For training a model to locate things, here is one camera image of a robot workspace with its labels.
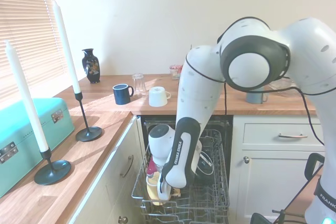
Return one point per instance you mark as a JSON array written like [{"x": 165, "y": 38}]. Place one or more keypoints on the yellow mug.
[{"x": 152, "y": 190}]

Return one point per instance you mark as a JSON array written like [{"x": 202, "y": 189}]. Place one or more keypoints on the clear drinking glass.
[{"x": 139, "y": 85}]

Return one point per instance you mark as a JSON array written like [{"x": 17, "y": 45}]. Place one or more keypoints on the black candle holder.
[
  {"x": 88, "y": 132},
  {"x": 52, "y": 171}
]

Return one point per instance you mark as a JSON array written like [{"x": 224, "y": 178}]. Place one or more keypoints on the white taper candle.
[
  {"x": 25, "y": 95},
  {"x": 65, "y": 48}
]

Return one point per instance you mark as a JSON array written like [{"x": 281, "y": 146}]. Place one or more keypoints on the navy blue mug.
[{"x": 121, "y": 95}]

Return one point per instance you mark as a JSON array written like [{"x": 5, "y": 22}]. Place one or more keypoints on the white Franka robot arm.
[{"x": 199, "y": 98}]

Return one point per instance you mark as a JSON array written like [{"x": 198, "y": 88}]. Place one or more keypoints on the dishwasher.
[{"x": 225, "y": 121}]

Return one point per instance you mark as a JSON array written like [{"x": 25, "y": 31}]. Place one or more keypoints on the beige window blind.
[{"x": 23, "y": 30}]

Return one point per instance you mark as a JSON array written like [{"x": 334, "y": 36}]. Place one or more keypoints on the red mug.
[{"x": 151, "y": 167}]

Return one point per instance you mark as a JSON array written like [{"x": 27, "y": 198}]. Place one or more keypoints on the dark blue plate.
[{"x": 206, "y": 163}]

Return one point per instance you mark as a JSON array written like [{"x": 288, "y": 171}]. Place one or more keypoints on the clear container with clip lid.
[{"x": 282, "y": 84}]

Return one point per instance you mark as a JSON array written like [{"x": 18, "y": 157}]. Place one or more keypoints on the metal cabinet knob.
[
  {"x": 123, "y": 219},
  {"x": 246, "y": 159}
]

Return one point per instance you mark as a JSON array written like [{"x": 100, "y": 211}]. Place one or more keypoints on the grey mug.
[{"x": 253, "y": 98}]

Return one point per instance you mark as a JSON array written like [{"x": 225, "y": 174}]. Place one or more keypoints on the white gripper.
[{"x": 164, "y": 191}]

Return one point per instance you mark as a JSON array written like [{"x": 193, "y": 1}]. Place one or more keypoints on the black camera tripod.
[{"x": 312, "y": 163}]

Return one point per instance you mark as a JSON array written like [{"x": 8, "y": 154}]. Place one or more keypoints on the dark blue floral vase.
[{"x": 91, "y": 68}]

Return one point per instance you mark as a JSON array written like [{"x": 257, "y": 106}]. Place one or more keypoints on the teal storage box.
[{"x": 23, "y": 140}]

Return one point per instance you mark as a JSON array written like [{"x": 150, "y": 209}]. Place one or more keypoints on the jar with red checkered lid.
[{"x": 175, "y": 72}]

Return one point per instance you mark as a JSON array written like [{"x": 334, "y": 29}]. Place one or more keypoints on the white mug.
[{"x": 158, "y": 97}]

